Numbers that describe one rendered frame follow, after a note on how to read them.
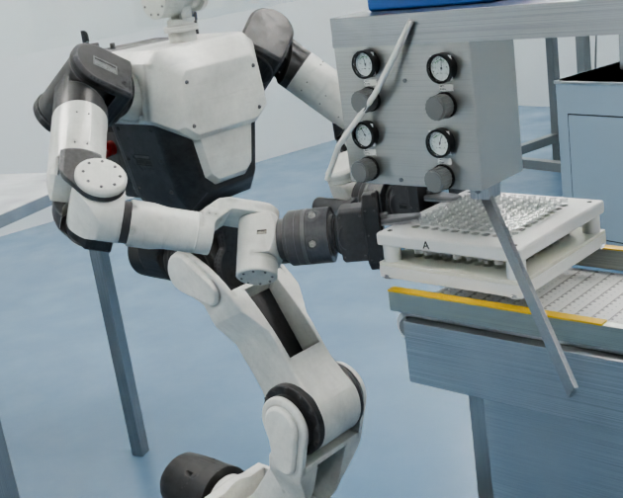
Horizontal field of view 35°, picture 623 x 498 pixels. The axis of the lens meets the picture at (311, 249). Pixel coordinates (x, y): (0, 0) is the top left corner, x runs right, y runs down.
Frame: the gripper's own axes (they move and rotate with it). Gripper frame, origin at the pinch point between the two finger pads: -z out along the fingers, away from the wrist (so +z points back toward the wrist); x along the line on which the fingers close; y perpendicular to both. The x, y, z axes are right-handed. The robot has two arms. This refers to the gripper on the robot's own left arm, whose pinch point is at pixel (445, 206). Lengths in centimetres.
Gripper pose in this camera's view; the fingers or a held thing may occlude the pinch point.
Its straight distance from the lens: 160.2
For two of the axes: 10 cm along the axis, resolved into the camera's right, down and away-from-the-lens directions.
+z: -6.3, -1.3, 7.7
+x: 1.5, 9.5, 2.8
